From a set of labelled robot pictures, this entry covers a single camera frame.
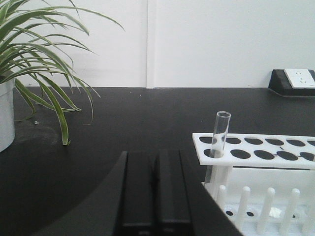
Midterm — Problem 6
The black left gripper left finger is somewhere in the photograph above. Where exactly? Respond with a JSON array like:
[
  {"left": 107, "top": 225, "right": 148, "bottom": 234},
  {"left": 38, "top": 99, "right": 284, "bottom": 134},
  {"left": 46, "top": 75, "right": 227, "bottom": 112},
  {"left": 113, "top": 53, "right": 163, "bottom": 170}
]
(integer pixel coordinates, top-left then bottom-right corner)
[{"left": 113, "top": 151, "right": 155, "bottom": 236}]

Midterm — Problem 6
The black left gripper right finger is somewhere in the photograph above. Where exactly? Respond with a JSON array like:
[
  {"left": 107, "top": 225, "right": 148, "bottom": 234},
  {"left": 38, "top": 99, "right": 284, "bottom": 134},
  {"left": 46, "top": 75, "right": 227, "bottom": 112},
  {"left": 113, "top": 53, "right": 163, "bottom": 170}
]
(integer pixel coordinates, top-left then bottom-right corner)
[{"left": 155, "top": 150, "right": 193, "bottom": 236}]

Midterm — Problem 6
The black and white power socket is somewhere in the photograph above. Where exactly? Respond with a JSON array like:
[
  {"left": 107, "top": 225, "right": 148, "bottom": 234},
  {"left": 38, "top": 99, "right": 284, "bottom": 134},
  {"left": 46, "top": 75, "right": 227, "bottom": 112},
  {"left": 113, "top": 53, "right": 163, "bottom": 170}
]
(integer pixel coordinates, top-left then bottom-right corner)
[{"left": 268, "top": 69, "right": 315, "bottom": 96}]

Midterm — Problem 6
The white plant pot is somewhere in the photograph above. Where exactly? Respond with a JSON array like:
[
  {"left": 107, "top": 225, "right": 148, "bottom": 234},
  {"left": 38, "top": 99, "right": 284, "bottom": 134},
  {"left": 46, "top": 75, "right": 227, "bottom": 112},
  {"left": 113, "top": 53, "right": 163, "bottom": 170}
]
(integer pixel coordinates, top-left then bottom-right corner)
[{"left": 0, "top": 80, "right": 15, "bottom": 152}]

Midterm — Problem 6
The white test tube rack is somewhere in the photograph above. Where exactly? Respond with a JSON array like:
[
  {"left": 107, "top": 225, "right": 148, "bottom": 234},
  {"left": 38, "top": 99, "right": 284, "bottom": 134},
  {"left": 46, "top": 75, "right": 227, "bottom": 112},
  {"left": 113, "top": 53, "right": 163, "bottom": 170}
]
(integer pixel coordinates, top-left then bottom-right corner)
[{"left": 192, "top": 133, "right": 315, "bottom": 236}]

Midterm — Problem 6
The clear glass test tube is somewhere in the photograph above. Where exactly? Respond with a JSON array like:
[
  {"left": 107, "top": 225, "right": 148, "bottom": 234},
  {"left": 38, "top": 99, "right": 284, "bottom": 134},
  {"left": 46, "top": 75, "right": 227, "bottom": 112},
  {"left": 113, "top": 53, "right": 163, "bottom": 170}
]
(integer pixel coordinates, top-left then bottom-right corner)
[{"left": 205, "top": 111, "right": 231, "bottom": 184}]

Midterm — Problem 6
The green spider plant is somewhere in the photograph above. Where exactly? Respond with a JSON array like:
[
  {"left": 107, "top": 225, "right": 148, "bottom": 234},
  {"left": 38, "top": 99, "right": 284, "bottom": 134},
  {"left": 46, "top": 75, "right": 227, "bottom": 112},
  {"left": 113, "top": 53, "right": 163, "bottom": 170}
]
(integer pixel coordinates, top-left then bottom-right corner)
[{"left": 0, "top": 0, "right": 120, "bottom": 146}]

